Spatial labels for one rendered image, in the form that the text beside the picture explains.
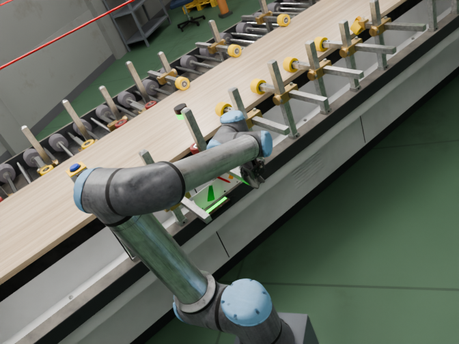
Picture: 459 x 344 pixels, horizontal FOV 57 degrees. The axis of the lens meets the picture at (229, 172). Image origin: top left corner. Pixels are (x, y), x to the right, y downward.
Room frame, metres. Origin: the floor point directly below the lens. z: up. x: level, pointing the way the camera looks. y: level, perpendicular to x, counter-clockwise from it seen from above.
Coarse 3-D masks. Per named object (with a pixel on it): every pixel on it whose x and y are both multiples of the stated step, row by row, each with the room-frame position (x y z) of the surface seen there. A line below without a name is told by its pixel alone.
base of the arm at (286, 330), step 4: (280, 320) 0.87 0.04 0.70; (284, 324) 0.88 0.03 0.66; (284, 328) 0.86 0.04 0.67; (288, 328) 0.87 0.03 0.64; (280, 332) 0.83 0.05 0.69; (284, 332) 0.84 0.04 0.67; (288, 332) 0.85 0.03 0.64; (280, 336) 0.82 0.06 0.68; (284, 336) 0.83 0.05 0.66; (288, 336) 0.84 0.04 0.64; (292, 336) 0.85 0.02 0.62; (276, 340) 0.81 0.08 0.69; (280, 340) 0.82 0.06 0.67; (284, 340) 0.82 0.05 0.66; (288, 340) 0.83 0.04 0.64; (292, 340) 0.84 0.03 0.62
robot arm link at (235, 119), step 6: (228, 114) 1.43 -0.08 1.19; (234, 114) 1.41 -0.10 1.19; (240, 114) 1.39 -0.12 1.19; (222, 120) 1.39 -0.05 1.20; (228, 120) 1.38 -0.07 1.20; (234, 120) 1.37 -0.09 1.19; (240, 120) 1.38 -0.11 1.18; (234, 126) 1.36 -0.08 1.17; (240, 126) 1.37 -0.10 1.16; (246, 126) 1.39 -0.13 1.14
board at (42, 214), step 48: (336, 0) 3.04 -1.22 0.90; (384, 0) 2.66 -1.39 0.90; (288, 48) 2.54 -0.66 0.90; (336, 48) 2.30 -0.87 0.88; (192, 96) 2.44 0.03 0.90; (240, 96) 2.16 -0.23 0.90; (96, 144) 2.34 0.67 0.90; (144, 144) 2.09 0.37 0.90; (48, 192) 2.00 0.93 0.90; (0, 240) 1.74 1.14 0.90; (48, 240) 1.57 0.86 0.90
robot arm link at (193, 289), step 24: (96, 168) 0.94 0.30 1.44; (120, 168) 0.90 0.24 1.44; (96, 192) 0.86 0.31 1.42; (96, 216) 0.89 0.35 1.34; (120, 216) 0.87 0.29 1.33; (144, 216) 0.90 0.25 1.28; (144, 240) 0.88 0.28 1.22; (168, 240) 0.92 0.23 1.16; (168, 264) 0.90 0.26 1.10; (192, 264) 0.95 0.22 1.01; (168, 288) 0.93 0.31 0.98; (192, 288) 0.91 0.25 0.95; (216, 288) 0.95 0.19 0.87; (192, 312) 0.90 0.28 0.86
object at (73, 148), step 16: (320, 0) 3.38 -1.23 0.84; (224, 32) 3.63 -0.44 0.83; (256, 32) 3.66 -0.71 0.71; (176, 64) 3.42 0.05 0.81; (208, 64) 3.38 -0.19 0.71; (160, 96) 3.15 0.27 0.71; (64, 128) 3.01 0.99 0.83; (96, 128) 3.05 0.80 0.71; (48, 144) 2.94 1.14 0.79; (64, 160) 2.74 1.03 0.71; (16, 176) 2.81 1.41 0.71; (32, 176) 2.70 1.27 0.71
